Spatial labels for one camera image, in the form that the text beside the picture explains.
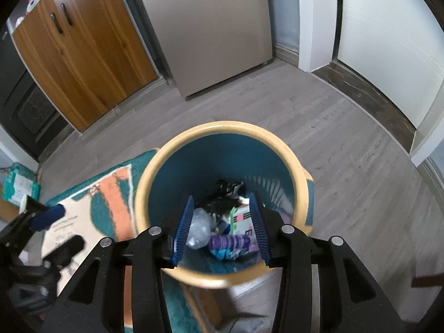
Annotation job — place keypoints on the teal white package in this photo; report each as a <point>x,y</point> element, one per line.
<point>19,184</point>

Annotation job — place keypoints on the brown wooden furniture piece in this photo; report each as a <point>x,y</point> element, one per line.
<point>428,281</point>

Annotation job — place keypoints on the dark purple packet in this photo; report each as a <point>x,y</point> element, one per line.
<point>229,242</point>

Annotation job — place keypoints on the black door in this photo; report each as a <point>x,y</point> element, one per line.
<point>27,104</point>

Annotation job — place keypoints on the clear plastic bag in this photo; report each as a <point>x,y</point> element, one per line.
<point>199,227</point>

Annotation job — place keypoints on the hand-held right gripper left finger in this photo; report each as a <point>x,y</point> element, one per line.
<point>182,236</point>

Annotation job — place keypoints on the white box with black label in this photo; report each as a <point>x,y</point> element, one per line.
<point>241,220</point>

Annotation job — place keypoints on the teal bin with yellow rim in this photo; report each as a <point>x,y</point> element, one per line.
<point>222,159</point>

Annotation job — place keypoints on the black wrapper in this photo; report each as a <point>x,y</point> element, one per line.
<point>222,197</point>

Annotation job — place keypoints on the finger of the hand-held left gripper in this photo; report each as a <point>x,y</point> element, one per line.
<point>48,216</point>
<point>66,248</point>

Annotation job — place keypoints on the beige refrigerator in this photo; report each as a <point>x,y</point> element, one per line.
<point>208,31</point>

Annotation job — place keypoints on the white door frame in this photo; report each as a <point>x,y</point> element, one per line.
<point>317,17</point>

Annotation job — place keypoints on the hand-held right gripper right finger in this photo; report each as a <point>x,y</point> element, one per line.
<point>260,232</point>

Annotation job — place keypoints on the white door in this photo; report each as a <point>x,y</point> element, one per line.
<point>388,41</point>

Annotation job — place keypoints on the brown cardboard box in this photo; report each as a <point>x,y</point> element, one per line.
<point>8,211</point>

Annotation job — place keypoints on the teal orange patterned rug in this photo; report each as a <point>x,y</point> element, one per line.
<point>111,194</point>

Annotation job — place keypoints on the wooden cabinet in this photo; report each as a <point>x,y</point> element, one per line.
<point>86,59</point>

